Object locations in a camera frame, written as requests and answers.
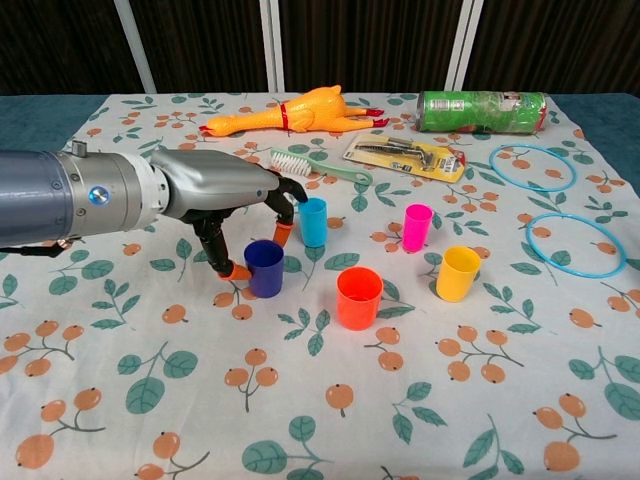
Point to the green chip can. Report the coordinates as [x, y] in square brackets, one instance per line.
[475, 112]

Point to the white partition post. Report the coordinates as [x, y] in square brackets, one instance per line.
[272, 50]
[462, 50]
[136, 50]

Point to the razor on yellow card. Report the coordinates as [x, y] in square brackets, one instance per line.
[440, 167]

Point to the yellow plastic cup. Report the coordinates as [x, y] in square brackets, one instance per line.
[455, 285]

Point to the green toothbrush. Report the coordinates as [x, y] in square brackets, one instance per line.
[340, 170]

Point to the large orange plastic cup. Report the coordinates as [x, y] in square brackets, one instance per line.
[357, 312]

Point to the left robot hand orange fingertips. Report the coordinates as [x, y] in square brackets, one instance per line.
[215, 180]

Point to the dark blue plastic cup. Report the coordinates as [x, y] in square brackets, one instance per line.
[267, 277]

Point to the light blue plastic cup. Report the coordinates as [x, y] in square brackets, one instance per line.
[315, 230]

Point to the teal table cover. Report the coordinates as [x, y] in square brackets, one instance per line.
[30, 125]

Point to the yellow rubber chicken toy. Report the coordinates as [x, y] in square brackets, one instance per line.
[310, 112]

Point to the floral print tablecloth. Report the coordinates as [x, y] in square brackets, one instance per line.
[150, 350]

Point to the dark slatted partition panel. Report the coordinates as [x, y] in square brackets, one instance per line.
[365, 45]
[560, 45]
[200, 45]
[60, 45]

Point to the pink plastic cup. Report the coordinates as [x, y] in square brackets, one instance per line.
[416, 235]

